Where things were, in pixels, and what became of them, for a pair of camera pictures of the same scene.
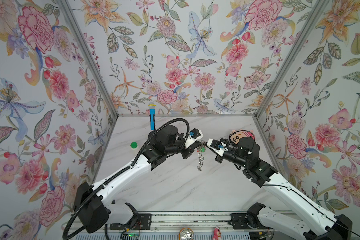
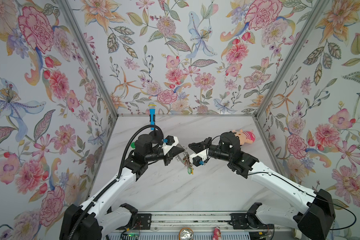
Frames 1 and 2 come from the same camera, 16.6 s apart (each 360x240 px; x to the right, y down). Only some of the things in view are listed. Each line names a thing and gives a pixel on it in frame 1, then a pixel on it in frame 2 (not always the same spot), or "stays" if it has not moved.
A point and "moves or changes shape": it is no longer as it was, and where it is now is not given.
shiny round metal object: x=186 y=233 stays
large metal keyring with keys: x=201 y=149 moves or changes shape
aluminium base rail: x=199 y=221 stays
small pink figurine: x=217 y=233 stays
